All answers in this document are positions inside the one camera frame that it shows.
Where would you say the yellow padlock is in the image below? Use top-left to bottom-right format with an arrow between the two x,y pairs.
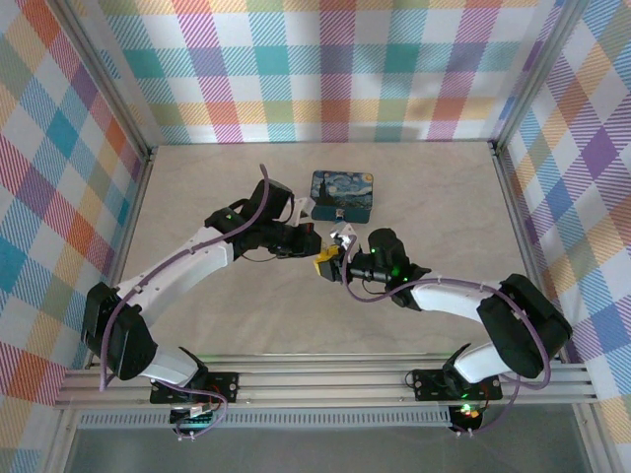
314,247 -> 345,283

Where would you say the starry night print tin box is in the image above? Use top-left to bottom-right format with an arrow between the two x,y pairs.
309,169 -> 379,225

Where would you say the orange lit circuit board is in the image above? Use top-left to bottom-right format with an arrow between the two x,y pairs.
452,401 -> 483,426

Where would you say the green circuit board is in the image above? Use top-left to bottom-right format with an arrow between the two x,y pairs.
169,402 -> 224,431

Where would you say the purple cable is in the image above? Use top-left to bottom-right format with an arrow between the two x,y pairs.
98,164 -> 277,393
343,278 -> 552,438
172,387 -> 229,441

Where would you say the aluminium front frame rail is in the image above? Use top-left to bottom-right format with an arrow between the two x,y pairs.
52,363 -> 600,409

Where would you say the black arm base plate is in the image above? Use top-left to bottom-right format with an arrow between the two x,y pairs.
149,371 -> 242,404
411,367 -> 504,402

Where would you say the grey slotted cable duct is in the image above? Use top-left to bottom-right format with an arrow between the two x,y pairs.
77,406 -> 454,431

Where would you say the aluminium corner post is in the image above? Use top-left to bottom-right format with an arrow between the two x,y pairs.
491,0 -> 581,152
56,0 -> 155,160

